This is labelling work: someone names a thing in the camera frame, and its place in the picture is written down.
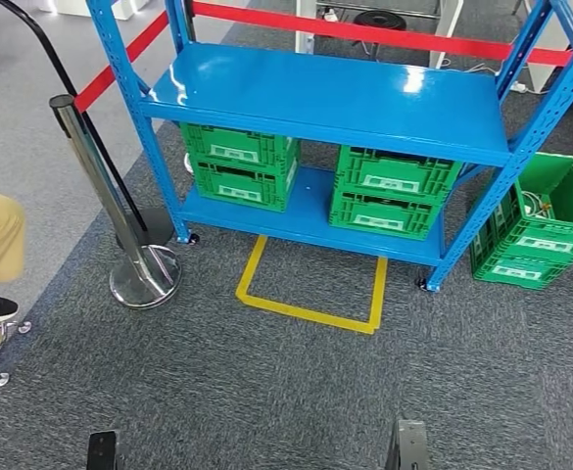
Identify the black stanchion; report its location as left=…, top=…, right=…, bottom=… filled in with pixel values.
left=0, top=0, right=176, bottom=252

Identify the white display plinth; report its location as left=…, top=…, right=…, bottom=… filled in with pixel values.
left=46, top=0, right=151, bottom=21

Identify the open green plastic crate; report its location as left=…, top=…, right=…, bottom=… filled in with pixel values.
left=482, top=152, right=573, bottom=264

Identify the white partition panel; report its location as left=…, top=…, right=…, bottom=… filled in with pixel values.
left=528, top=0, right=573, bottom=94

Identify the red barrier belt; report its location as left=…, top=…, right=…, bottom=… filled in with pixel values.
left=192, top=1, right=573, bottom=68
left=74, top=11, right=171, bottom=115

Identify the white desk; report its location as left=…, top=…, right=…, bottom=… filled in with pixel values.
left=294, top=0, right=465, bottom=71

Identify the black round stool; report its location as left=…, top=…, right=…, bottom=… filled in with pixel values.
left=352, top=9, right=409, bottom=61

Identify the chrome chair base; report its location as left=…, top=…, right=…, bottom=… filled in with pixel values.
left=0, top=317, right=32, bottom=389

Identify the blue metal shelf rack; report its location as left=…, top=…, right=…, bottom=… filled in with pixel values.
left=86, top=0, right=573, bottom=294

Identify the black-topped stanchion post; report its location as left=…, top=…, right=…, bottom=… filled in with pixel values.
left=182, top=0, right=198, bottom=45

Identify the white wire bundle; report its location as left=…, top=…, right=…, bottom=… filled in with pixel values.
left=522, top=191, right=555, bottom=223

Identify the chrome stanchion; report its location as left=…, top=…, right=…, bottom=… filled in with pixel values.
left=49, top=94, right=183, bottom=310

